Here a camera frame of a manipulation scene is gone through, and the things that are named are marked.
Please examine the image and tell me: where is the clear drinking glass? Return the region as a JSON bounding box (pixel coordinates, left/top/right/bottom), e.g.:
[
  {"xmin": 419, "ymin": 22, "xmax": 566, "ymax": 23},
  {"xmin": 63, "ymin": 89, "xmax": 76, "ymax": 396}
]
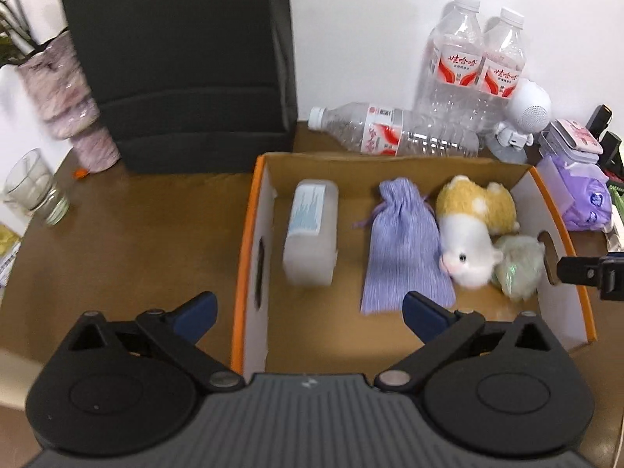
[{"xmin": 2, "ymin": 148, "xmax": 71, "ymax": 227}]

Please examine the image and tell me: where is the translucent white plastic bottle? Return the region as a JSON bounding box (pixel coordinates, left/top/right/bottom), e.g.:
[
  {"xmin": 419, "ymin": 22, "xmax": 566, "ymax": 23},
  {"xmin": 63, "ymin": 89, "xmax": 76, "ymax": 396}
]
[{"xmin": 282, "ymin": 179, "xmax": 341, "ymax": 286}]

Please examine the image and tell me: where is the tall black box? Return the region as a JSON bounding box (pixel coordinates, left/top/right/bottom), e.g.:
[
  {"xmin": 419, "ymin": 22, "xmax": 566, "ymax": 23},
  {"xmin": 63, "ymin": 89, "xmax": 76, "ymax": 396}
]
[{"xmin": 585, "ymin": 104, "xmax": 614, "ymax": 138}]

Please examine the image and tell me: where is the clear water bottle red label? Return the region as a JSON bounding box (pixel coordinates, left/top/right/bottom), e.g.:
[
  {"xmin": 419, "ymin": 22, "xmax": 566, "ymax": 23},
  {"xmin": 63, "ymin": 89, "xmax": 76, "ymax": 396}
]
[
  {"xmin": 307, "ymin": 102, "xmax": 481, "ymax": 158},
  {"xmin": 475, "ymin": 7, "xmax": 528, "ymax": 133},
  {"xmin": 414, "ymin": 0, "xmax": 485, "ymax": 128}
]

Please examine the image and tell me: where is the yellow white hamster plush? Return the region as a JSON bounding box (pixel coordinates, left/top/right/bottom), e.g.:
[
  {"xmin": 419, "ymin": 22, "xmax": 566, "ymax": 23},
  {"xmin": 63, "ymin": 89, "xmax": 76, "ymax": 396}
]
[{"xmin": 435, "ymin": 174, "xmax": 522, "ymax": 290}]

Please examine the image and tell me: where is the pink marbled vase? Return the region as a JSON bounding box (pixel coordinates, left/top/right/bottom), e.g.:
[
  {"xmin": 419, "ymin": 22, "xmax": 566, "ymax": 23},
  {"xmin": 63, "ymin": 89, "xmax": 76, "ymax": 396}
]
[{"xmin": 14, "ymin": 29, "xmax": 122, "ymax": 174}]

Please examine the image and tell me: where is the pink printed tin box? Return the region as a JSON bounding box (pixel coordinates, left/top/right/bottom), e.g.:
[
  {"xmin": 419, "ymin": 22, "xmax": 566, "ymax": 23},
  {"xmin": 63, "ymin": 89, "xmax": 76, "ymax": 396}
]
[{"xmin": 538, "ymin": 118, "xmax": 603, "ymax": 162}]

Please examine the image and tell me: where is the orange cardboard box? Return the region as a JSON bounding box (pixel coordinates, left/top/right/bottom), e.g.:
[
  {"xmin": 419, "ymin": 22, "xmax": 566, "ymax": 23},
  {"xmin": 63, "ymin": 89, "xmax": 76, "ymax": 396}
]
[{"xmin": 230, "ymin": 152, "xmax": 598, "ymax": 386}]

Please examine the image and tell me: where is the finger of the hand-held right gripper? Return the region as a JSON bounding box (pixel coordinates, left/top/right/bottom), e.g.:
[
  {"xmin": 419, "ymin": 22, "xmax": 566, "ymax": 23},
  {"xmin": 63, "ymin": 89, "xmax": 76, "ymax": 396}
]
[{"xmin": 556, "ymin": 252, "xmax": 624, "ymax": 302}]

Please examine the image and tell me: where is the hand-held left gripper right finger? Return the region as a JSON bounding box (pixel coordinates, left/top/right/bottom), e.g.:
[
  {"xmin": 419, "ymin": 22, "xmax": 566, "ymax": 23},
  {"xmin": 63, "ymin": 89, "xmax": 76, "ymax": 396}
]
[{"xmin": 373, "ymin": 291, "xmax": 562, "ymax": 394}]

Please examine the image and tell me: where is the pale green fluffy plush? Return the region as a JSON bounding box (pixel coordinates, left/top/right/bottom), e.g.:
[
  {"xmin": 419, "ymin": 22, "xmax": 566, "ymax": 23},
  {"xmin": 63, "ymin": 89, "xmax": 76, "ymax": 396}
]
[{"xmin": 489, "ymin": 234, "xmax": 547, "ymax": 302}]

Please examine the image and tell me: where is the white robot toy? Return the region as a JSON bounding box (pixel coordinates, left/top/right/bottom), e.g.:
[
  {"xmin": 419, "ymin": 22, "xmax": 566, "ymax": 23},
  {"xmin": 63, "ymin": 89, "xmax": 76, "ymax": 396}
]
[{"xmin": 489, "ymin": 77, "xmax": 553, "ymax": 163}]

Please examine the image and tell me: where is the purple tissue pack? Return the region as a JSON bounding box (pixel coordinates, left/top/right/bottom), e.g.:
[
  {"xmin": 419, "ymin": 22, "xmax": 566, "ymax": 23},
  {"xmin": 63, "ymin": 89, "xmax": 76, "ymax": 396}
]
[{"xmin": 535, "ymin": 153, "xmax": 614, "ymax": 232}]

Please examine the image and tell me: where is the black paper bag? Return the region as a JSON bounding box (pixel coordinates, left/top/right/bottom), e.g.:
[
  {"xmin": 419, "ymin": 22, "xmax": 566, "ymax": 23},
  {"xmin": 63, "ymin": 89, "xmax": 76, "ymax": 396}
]
[{"xmin": 56, "ymin": 0, "xmax": 299, "ymax": 175}]

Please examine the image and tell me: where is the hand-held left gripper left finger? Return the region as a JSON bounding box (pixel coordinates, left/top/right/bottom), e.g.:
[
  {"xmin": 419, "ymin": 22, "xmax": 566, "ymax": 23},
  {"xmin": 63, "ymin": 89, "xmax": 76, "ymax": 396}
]
[{"xmin": 67, "ymin": 291, "xmax": 246, "ymax": 394}]

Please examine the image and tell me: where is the yellow patterned packet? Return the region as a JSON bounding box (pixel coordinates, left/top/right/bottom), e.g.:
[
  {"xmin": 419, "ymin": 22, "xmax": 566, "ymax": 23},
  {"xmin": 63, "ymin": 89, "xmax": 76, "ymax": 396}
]
[{"xmin": 0, "ymin": 223, "xmax": 23, "ymax": 289}]

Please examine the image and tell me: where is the purple striped drawstring pouch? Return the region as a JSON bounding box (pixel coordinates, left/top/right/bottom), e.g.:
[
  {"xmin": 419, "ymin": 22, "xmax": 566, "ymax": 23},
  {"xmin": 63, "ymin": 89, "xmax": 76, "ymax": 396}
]
[{"xmin": 352, "ymin": 177, "xmax": 457, "ymax": 316}]

